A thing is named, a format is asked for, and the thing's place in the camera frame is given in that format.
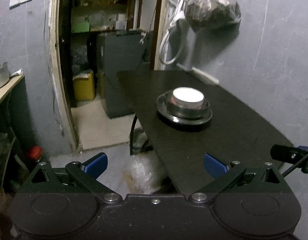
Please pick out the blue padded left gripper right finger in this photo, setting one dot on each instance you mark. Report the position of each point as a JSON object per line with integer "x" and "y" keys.
{"x": 215, "y": 167}

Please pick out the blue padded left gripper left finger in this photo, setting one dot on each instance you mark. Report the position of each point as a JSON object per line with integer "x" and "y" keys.
{"x": 96, "y": 166}

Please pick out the shiny steel bowl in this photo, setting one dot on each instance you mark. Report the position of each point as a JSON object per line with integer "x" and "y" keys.
{"x": 186, "y": 113}

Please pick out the small steel container white lid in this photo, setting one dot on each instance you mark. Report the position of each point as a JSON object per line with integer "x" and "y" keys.
{"x": 187, "y": 97}

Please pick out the steel plate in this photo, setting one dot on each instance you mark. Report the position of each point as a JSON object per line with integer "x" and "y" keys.
{"x": 161, "y": 108}

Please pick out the crumpled clear plastic bag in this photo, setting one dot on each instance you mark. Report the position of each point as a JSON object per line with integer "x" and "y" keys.
{"x": 144, "y": 173}

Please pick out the red capped dark bottle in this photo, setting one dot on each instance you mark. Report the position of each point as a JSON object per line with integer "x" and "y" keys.
{"x": 35, "y": 153}

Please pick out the yellow jerrycan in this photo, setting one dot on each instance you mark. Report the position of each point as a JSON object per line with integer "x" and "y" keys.
{"x": 83, "y": 85}

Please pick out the beige side shelf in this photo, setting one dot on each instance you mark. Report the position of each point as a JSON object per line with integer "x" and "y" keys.
{"x": 8, "y": 87}

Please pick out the dark grey cabinet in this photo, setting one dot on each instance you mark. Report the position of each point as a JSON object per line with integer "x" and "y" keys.
{"x": 121, "y": 51}

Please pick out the aluminium pot on shelf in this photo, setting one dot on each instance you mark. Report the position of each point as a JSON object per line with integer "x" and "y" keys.
{"x": 4, "y": 74}

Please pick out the green box on shelf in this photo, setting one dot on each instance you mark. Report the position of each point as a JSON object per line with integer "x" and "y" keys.
{"x": 83, "y": 27}

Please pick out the plastic bag of dark material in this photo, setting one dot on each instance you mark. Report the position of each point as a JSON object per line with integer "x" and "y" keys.
{"x": 212, "y": 14}

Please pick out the knife with white handle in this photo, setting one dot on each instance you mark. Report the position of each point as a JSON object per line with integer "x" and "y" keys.
{"x": 199, "y": 74}

